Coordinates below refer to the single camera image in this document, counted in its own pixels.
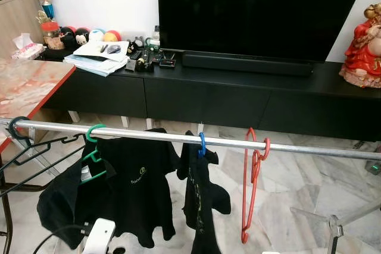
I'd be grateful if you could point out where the black yellow gadget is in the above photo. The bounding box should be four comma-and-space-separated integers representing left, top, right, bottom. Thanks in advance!
136, 52, 157, 74

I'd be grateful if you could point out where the black round plush toy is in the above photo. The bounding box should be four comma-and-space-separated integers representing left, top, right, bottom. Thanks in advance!
74, 27, 91, 46

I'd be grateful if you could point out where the white paper stack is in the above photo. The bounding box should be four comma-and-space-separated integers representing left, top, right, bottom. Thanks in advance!
63, 40, 130, 77

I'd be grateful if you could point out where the green plastic hanger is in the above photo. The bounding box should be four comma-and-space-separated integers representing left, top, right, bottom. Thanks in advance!
80, 124, 115, 181

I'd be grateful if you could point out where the silver metal clothes rack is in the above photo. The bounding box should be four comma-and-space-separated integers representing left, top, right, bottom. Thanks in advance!
0, 118, 381, 254

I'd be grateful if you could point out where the red laughing Buddha statue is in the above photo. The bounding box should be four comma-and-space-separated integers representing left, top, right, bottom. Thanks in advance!
339, 3, 381, 89

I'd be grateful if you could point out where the black soundbar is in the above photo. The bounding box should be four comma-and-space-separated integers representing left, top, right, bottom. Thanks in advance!
182, 52, 314, 77

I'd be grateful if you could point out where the black logo t-shirt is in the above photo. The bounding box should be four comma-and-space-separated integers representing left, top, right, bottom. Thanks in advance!
37, 128, 180, 250
177, 130, 232, 254

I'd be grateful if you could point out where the red plastic hanger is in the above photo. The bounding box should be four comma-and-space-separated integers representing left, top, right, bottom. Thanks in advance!
241, 127, 271, 244

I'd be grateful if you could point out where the marble pattern folding table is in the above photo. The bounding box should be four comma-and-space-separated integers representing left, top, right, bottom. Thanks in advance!
0, 58, 77, 254

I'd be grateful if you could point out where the blue plastic hanger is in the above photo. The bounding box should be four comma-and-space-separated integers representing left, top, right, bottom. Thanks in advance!
198, 132, 207, 158

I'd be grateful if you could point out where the light wooden sideboard cabinet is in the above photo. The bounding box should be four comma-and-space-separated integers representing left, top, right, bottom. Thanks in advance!
0, 0, 45, 58

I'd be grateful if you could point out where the grey power strip green light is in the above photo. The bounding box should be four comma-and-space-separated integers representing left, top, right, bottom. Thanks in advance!
364, 160, 381, 176

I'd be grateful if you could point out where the black low tv console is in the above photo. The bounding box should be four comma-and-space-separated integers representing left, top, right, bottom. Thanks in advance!
40, 45, 381, 143

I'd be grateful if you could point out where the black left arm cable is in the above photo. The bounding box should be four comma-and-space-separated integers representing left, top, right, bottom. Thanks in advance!
33, 223, 90, 254

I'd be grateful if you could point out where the white blue round plush toy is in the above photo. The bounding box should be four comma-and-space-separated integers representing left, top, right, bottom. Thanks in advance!
88, 28, 105, 43

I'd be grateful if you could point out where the orange yellow round plush toy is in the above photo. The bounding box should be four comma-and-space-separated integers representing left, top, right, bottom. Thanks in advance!
104, 29, 122, 43

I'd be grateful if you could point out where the red lid snack jar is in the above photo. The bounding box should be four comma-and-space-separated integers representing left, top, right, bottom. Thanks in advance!
42, 21, 65, 50

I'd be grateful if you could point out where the pink tissue box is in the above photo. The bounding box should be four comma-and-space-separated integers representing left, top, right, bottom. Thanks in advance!
12, 33, 45, 60

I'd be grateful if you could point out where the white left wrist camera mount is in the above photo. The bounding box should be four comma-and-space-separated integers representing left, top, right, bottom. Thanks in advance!
82, 218, 117, 254

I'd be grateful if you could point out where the small black box device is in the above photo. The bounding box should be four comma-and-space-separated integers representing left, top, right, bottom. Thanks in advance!
158, 54, 177, 68

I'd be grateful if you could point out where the black flat screen television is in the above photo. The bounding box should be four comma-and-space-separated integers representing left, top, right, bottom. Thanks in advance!
157, 0, 371, 62

